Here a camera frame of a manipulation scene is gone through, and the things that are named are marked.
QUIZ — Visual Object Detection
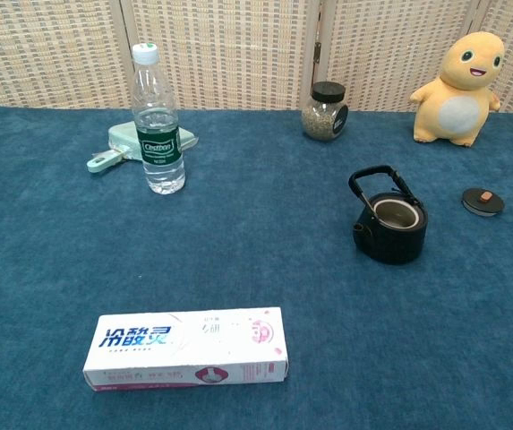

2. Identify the small black lid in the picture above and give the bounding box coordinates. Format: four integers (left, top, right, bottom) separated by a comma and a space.
461, 186, 506, 219

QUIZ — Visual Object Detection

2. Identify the black-lidded glass jar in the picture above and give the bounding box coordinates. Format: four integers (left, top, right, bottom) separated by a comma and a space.
301, 81, 349, 142

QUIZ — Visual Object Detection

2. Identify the black cast iron teapot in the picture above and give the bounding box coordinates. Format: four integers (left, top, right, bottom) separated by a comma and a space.
347, 164, 429, 265

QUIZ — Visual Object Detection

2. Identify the blue tablecloth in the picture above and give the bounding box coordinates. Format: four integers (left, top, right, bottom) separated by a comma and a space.
0, 106, 513, 430

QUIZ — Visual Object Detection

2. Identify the clear water bottle, green label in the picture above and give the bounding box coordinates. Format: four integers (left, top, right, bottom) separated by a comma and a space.
131, 42, 186, 195

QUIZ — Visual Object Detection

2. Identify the white toothpaste box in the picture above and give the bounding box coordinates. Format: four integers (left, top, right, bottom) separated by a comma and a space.
81, 306, 289, 393

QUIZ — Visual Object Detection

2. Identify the woven folding screen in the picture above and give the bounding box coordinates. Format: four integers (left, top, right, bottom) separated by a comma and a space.
0, 0, 513, 113

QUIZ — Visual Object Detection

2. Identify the yellow plush dinosaur toy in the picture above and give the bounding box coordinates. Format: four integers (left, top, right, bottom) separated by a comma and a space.
409, 30, 506, 148

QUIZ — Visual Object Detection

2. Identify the mint green box with handle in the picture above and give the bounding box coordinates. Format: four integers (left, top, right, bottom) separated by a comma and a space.
86, 121, 199, 175

